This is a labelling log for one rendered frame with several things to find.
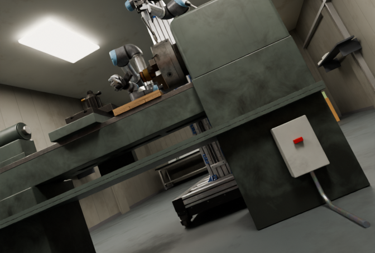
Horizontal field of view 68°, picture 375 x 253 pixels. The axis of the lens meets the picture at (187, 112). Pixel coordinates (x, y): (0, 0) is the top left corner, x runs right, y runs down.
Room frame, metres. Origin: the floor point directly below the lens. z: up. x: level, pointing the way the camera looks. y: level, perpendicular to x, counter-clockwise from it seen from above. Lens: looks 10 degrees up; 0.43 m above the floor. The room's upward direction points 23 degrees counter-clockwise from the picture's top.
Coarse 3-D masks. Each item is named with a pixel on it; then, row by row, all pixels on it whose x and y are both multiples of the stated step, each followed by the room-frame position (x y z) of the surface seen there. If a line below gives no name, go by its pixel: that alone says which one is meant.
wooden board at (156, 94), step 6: (156, 90) 1.55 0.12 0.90; (144, 96) 1.56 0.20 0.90; (150, 96) 1.56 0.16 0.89; (156, 96) 1.55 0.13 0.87; (132, 102) 1.56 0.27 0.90; (138, 102) 1.56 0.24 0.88; (144, 102) 1.56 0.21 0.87; (120, 108) 1.57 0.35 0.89; (126, 108) 1.57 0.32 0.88; (132, 108) 1.57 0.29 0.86; (114, 114) 1.57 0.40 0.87
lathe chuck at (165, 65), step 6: (162, 42) 1.61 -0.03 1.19; (156, 48) 1.59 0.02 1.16; (162, 48) 1.58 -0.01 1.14; (156, 54) 1.58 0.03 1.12; (162, 54) 1.57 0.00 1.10; (168, 54) 1.56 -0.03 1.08; (162, 60) 1.57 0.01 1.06; (168, 60) 1.57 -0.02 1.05; (162, 66) 1.58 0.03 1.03; (168, 66) 1.58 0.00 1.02; (174, 66) 1.58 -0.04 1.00; (162, 72) 1.59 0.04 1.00; (174, 72) 1.60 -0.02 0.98; (168, 78) 1.62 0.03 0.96; (174, 78) 1.63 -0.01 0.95; (168, 84) 1.66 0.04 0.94; (174, 84) 1.68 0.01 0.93; (180, 84) 1.71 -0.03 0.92
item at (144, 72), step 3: (144, 69) 1.71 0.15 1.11; (141, 72) 1.71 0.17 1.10; (144, 72) 1.69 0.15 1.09; (147, 72) 1.69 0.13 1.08; (141, 75) 1.70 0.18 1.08; (144, 75) 1.70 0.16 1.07; (147, 75) 1.70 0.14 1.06; (150, 75) 1.70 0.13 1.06; (153, 75) 1.72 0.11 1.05; (141, 78) 1.70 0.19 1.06; (144, 78) 1.71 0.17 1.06; (147, 78) 1.71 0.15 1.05; (150, 78) 1.71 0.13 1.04; (144, 81) 1.72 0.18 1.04; (147, 81) 1.73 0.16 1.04
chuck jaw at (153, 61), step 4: (156, 56) 1.58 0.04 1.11; (152, 60) 1.59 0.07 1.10; (156, 60) 1.58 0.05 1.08; (148, 64) 1.64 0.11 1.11; (152, 64) 1.59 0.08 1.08; (156, 64) 1.61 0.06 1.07; (148, 68) 1.67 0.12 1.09; (152, 68) 1.64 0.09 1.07; (156, 68) 1.66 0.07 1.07; (148, 72) 1.67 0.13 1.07; (152, 72) 1.69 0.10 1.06
